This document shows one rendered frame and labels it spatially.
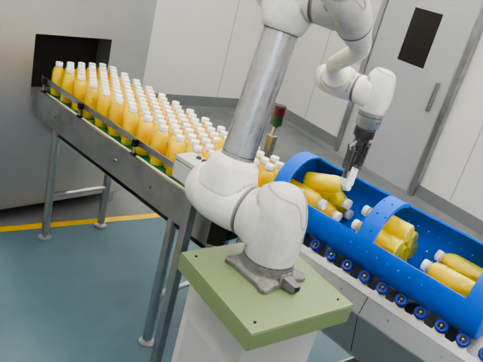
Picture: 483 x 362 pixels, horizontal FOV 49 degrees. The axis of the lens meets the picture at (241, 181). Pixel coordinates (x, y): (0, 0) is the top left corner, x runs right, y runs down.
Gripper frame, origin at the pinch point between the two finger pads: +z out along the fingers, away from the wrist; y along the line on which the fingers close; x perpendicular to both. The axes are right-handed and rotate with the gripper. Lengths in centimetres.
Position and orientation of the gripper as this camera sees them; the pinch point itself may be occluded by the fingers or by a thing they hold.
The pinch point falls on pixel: (348, 177)
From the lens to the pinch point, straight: 204.0
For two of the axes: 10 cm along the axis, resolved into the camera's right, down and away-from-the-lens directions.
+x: -6.9, -4.3, 5.8
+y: 6.8, -1.3, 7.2
